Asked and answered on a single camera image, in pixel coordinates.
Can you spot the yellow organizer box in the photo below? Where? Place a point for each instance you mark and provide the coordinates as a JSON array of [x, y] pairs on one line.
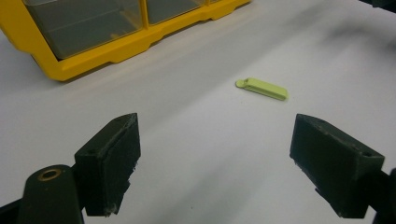
[[93, 59]]

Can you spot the light green plastic clip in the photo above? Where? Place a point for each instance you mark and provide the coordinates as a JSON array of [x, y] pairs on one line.
[[264, 88]]

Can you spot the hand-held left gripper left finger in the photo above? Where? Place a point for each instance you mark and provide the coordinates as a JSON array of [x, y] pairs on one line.
[[106, 161]]

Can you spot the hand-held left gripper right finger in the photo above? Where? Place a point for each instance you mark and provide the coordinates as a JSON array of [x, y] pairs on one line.
[[336, 168]]

